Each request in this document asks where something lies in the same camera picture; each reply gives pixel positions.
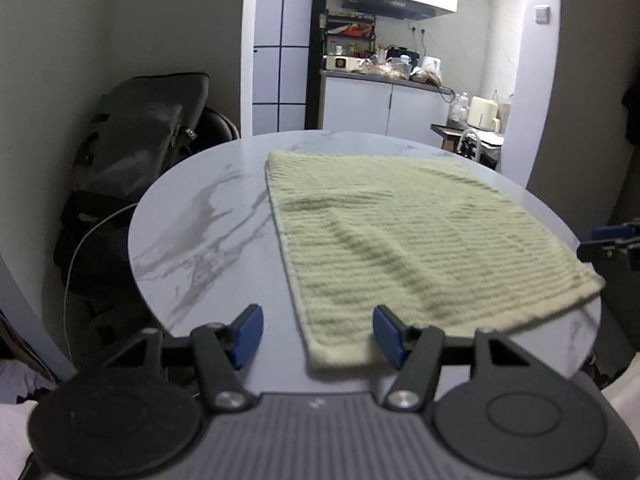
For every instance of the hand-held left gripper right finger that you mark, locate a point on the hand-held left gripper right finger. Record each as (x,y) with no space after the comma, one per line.
(390,335)

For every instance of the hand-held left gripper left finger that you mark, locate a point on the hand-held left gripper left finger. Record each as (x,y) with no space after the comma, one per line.
(247,335)

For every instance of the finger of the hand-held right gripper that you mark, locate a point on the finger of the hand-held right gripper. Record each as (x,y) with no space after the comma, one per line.
(612,233)

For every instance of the yellow towel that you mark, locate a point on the yellow towel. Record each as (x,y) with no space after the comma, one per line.
(410,240)

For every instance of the cream countertop appliance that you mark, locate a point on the cream countertop appliance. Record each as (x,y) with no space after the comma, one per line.
(482,112)

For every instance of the black bag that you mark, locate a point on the black bag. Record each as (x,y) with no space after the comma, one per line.
(95,240)

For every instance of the clear plastic bottles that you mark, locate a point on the clear plastic bottles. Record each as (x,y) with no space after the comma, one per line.
(459,107)

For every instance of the dark chair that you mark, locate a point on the dark chair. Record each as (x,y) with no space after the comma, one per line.
(220,127)

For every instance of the white base cabinet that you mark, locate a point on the white base cabinet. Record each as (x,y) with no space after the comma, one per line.
(355,107)

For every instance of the grey backpack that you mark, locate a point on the grey backpack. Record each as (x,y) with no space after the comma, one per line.
(145,125)

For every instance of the white cloth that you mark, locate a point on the white cloth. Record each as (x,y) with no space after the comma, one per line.
(20,410)

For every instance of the bagged food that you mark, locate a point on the bagged food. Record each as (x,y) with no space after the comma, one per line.
(427,76)

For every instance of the white electric kettle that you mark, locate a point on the white electric kettle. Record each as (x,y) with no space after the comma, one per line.
(432,64)

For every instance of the black framed glass door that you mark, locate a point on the black framed glass door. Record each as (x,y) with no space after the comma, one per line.
(280,60)

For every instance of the black kitchen appliance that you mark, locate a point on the black kitchen appliance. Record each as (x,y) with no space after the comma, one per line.
(400,51)

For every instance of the black spice rack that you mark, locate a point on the black spice rack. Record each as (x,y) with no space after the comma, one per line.
(350,32)

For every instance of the black range hood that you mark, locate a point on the black range hood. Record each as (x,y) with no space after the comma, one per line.
(390,5)

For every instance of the white wall switch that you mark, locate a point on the white wall switch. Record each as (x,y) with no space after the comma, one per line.
(542,14)

